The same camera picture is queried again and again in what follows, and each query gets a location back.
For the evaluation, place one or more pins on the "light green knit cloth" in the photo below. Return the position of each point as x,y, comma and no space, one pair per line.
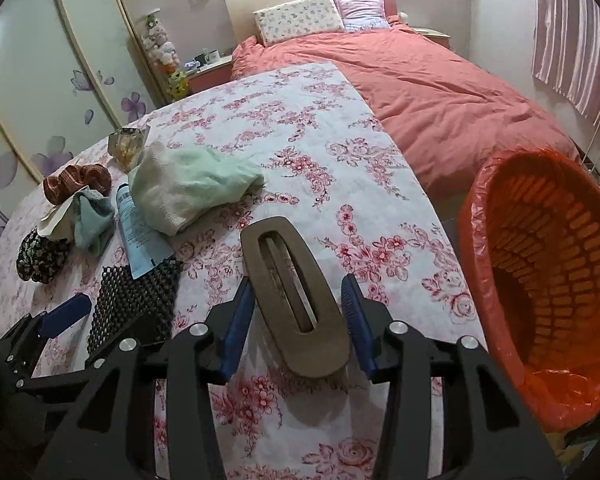
173,187

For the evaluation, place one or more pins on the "black floral scrunchie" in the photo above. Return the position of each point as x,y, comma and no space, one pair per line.
39,259

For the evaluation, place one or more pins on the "pink striped curtain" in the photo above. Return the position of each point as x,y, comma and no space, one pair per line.
567,52

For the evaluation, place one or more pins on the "floral white pillow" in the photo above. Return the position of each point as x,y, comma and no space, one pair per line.
295,19

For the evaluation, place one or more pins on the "light blue cream tube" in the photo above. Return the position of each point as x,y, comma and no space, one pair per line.
145,247

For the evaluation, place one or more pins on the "silver yellow snack bag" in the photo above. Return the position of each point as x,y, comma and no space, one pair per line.
126,146

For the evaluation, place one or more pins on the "striped pink pillow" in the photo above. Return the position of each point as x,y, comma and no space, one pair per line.
359,15

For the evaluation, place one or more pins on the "white mug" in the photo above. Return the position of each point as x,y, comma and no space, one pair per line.
212,56

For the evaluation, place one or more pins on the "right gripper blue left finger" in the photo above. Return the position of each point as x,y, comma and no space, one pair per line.
234,337

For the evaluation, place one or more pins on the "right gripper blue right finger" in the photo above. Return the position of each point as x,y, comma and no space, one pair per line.
354,308

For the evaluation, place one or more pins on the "floral pink white tablecloth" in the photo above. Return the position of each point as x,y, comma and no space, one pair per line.
338,178

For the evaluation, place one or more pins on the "hanging plush toys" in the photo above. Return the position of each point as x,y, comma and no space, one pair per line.
164,58

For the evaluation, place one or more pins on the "white paper piece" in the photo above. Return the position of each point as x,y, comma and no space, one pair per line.
58,224

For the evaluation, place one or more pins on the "orange plastic laundry basket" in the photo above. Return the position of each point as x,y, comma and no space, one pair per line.
530,252

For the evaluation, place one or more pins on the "black mesh net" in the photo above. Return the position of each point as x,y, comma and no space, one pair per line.
139,308

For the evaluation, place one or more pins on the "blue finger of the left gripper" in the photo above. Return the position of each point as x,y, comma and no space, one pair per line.
64,316

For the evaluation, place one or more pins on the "salmon pink duvet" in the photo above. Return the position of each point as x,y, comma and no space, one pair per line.
446,115

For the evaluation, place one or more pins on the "teal green sock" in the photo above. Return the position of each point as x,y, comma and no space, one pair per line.
93,221

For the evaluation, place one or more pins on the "pink white nightstand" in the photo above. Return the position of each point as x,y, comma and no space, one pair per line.
210,76

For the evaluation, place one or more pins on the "flower print sliding wardrobe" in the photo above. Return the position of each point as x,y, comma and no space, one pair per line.
71,72

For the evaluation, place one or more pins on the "right side nightstand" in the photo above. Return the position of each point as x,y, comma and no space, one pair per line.
434,35

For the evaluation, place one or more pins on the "brown knit scrunchie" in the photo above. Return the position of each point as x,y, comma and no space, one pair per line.
74,177

